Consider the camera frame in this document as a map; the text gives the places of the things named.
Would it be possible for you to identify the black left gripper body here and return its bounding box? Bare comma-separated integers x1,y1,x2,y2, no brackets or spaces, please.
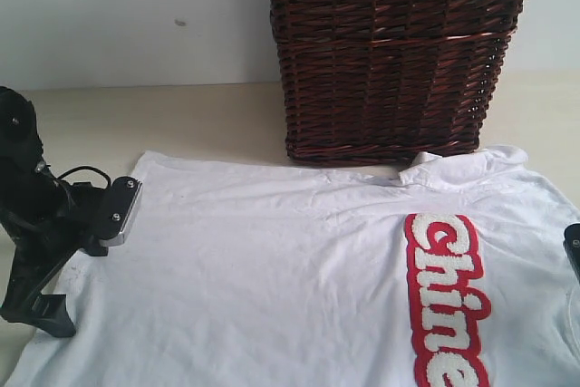
6,187,91,296

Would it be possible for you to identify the white t-shirt with red logo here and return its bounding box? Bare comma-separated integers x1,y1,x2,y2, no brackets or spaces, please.
7,146,579,386

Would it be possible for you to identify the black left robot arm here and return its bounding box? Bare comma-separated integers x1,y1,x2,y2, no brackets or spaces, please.
1,86,80,338

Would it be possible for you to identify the dark brown wicker basket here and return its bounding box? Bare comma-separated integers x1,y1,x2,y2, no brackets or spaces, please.
270,0,525,167

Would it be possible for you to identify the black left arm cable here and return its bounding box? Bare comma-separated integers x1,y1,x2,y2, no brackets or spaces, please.
44,165,114,225

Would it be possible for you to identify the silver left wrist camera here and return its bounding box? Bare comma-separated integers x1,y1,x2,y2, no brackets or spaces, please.
83,176,142,256

